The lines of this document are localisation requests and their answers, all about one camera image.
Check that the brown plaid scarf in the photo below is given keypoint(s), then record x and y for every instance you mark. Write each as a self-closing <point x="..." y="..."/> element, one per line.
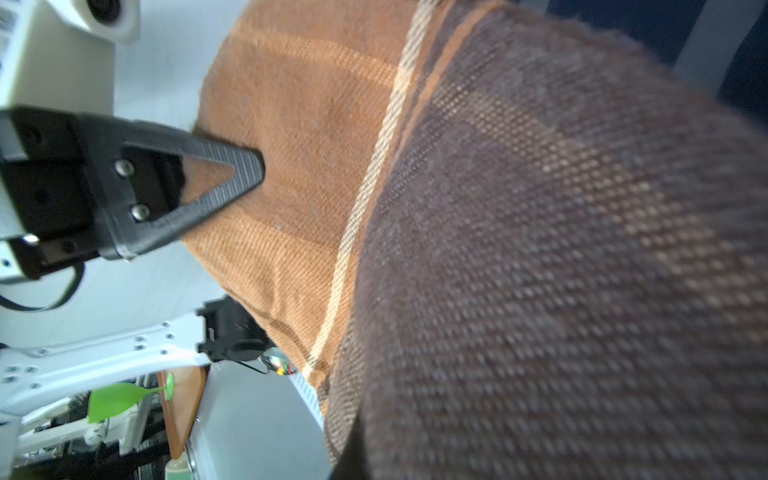
<point x="497" y="243"/>

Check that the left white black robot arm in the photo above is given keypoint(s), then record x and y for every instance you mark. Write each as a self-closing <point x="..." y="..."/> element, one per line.
<point x="34" y="377"/>

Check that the navy blue plaid scarf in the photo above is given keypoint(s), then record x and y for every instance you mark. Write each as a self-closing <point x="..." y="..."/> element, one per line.
<point x="719" y="46"/>

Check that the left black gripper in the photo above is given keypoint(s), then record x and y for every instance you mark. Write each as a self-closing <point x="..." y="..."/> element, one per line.
<point x="78" y="186"/>

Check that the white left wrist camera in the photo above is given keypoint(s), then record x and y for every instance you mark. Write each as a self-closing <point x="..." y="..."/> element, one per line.
<point x="60" y="55"/>

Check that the green plastic leaf object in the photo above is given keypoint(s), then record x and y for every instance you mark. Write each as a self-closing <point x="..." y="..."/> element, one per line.
<point x="107" y="402"/>

